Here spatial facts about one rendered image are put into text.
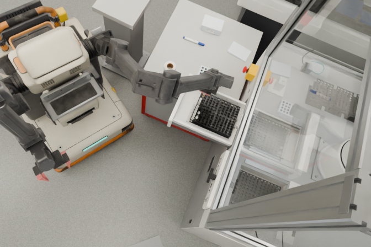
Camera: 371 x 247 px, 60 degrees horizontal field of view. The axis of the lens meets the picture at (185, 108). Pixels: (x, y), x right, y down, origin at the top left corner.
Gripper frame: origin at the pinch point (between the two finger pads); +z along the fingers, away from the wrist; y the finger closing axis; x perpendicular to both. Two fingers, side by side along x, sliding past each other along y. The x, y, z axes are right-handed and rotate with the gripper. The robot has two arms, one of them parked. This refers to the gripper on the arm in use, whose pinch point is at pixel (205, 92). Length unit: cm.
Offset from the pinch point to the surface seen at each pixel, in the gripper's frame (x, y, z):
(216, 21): 57, -11, 15
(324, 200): -58, 26, -91
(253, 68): 29.9, 19.3, 6.3
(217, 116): -3.8, 11.1, 11.0
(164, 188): -34, 1, 99
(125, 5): 44, -67, 19
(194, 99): 1.1, -4.0, 14.0
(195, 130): -16.7, 3.1, 10.0
